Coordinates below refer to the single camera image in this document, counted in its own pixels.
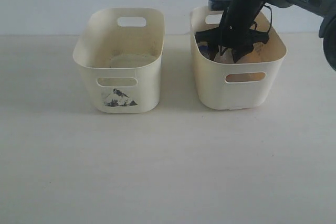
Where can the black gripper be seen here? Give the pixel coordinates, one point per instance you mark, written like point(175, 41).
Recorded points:
point(233, 29)

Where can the blue-capped tube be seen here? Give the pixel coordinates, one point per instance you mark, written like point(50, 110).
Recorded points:
point(225, 58)
point(204, 51)

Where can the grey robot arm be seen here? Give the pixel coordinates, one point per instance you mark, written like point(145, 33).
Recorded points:
point(322, 8)

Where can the blue-black wrist camera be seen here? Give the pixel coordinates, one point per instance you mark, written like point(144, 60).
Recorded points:
point(218, 5)

